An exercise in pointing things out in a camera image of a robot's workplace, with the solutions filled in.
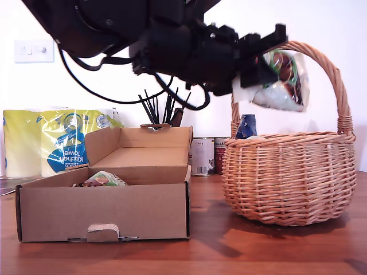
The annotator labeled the white green Galaxy bag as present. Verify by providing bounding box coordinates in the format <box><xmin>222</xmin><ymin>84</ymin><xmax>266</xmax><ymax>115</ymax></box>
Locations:
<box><xmin>71</xmin><ymin>171</ymin><xmax>129</xmax><ymax>187</ymax></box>
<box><xmin>231</xmin><ymin>48</ymin><xmax>311</xmax><ymax>113</ymax></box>

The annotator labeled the woven wicker basket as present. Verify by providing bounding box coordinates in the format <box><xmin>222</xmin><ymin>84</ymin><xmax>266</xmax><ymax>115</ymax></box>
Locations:
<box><xmin>221</xmin><ymin>41</ymin><xmax>357</xmax><ymax>227</ymax></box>

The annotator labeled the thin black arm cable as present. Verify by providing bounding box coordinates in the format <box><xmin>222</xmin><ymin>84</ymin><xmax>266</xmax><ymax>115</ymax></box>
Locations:
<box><xmin>58</xmin><ymin>47</ymin><xmax>174</xmax><ymax>104</ymax></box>

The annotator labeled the white wall switch plate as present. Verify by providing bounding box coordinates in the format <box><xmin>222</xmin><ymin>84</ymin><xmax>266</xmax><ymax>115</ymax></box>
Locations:
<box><xmin>14</xmin><ymin>39</ymin><xmax>55</xmax><ymax>64</ymax></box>

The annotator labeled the kitchen towel roll pack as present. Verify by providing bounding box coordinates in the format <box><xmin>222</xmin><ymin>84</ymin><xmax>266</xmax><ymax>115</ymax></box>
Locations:
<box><xmin>2</xmin><ymin>106</ymin><xmax>126</xmax><ymax>178</ymax></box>

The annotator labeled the tin can white label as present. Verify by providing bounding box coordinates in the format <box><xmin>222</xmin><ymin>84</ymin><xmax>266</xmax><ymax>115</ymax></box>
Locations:
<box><xmin>190</xmin><ymin>137</ymin><xmax>215</xmax><ymax>176</ymax></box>

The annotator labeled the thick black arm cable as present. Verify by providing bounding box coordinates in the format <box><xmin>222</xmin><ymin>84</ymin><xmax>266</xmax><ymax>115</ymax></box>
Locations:
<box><xmin>154</xmin><ymin>73</ymin><xmax>212</xmax><ymax>111</ymax></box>

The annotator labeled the dark brown wooden handle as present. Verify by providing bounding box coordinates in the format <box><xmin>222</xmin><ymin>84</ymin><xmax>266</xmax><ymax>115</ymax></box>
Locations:
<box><xmin>173</xmin><ymin>108</ymin><xmax>185</xmax><ymax>127</ymax></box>

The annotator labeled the brown cardboard box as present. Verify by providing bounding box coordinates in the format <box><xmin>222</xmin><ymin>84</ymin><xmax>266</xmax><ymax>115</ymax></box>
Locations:
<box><xmin>15</xmin><ymin>125</ymin><xmax>193</xmax><ymax>243</ymax></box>

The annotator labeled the dark flat magazine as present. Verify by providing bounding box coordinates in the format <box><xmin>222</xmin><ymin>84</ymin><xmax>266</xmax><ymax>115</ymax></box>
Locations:
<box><xmin>0</xmin><ymin>176</ymin><xmax>38</xmax><ymax>196</ymax></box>

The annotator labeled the dark blue egg bag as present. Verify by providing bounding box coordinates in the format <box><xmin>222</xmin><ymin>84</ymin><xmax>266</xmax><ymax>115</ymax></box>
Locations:
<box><xmin>235</xmin><ymin>114</ymin><xmax>258</xmax><ymax>140</ymax></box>

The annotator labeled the tin can red label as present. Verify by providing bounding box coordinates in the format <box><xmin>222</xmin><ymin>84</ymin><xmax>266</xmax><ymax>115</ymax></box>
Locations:
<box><xmin>214</xmin><ymin>137</ymin><xmax>230</xmax><ymax>175</ymax></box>

